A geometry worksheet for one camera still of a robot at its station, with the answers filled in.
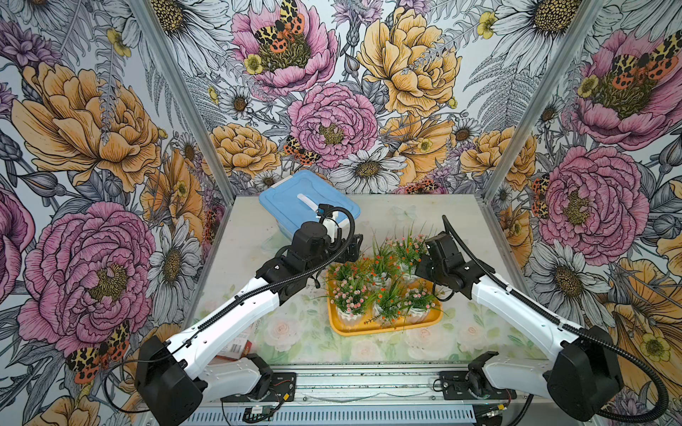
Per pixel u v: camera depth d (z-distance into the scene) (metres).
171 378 0.38
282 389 0.73
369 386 0.76
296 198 0.98
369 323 0.78
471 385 0.69
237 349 0.78
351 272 0.79
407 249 0.83
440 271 0.62
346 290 0.77
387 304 0.75
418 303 0.76
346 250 0.66
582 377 0.40
